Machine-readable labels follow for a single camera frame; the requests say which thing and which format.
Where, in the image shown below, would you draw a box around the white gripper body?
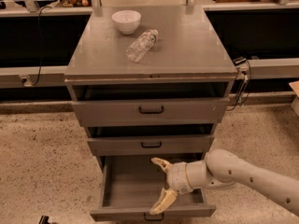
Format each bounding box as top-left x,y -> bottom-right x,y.
167,162 -> 193,194

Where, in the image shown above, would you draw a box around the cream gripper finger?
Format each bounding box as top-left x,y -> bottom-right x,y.
149,188 -> 178,215
151,158 -> 172,174

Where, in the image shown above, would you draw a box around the grey bottom drawer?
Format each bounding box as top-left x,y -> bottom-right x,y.
91,155 -> 216,222

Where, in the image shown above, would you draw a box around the grey drawer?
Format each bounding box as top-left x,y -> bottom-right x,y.
91,155 -> 216,222
72,88 -> 229,127
88,124 -> 214,156

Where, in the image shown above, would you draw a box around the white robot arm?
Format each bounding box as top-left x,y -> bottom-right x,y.
149,149 -> 299,216

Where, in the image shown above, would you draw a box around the grey middle drawer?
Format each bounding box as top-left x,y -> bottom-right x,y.
88,124 -> 214,156

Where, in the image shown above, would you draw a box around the grey top drawer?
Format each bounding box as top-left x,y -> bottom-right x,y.
72,88 -> 229,127

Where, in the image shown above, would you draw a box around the grey drawer cabinet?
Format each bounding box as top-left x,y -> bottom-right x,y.
65,7 -> 236,158

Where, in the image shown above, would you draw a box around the clear plastic water bottle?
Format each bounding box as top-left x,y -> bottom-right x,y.
126,30 -> 159,63

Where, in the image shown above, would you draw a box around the black power adapter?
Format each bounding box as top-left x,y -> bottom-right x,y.
233,56 -> 247,66

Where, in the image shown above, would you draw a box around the white ceramic bowl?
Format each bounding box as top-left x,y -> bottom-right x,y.
111,10 -> 141,35

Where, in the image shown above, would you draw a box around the cardboard box edge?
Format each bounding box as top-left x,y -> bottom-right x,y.
288,80 -> 299,117

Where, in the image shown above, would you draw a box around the black cables right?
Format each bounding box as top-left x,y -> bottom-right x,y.
226,59 -> 252,112

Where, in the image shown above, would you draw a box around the black power cable left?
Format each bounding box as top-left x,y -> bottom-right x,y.
32,5 -> 53,87

